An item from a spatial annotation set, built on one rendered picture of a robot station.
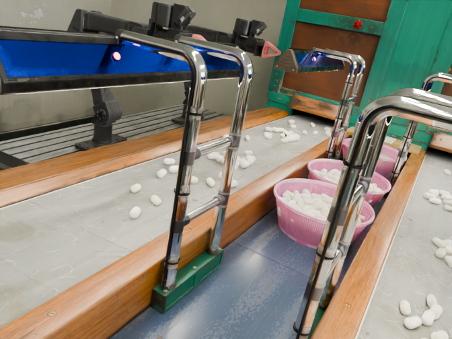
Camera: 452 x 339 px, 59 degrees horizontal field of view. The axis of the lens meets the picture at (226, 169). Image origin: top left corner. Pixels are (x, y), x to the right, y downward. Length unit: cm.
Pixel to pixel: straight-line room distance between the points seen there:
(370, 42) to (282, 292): 146
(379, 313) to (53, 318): 52
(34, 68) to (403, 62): 171
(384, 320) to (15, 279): 60
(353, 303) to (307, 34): 161
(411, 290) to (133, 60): 67
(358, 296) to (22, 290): 54
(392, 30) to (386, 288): 140
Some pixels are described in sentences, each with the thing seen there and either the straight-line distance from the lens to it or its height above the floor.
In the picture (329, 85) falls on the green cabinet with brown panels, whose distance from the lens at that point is 210.
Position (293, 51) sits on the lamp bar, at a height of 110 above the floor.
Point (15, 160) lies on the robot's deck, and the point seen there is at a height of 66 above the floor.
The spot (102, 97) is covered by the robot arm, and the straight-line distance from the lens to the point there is 141.
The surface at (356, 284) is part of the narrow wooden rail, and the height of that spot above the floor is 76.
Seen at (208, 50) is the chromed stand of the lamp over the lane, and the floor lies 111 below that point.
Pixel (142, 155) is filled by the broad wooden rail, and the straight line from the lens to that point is 117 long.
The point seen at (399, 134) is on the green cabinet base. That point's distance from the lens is 204.
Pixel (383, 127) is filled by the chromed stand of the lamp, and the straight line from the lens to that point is 64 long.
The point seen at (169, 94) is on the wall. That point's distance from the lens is 347.
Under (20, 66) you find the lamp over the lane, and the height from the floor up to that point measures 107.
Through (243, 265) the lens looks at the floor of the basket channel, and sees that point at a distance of 89.
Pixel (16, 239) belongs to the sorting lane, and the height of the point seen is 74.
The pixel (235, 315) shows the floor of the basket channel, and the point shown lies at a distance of 76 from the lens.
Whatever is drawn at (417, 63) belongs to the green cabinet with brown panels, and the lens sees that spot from 202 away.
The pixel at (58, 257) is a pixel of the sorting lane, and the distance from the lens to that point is 75.
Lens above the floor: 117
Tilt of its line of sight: 21 degrees down
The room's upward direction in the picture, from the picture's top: 11 degrees clockwise
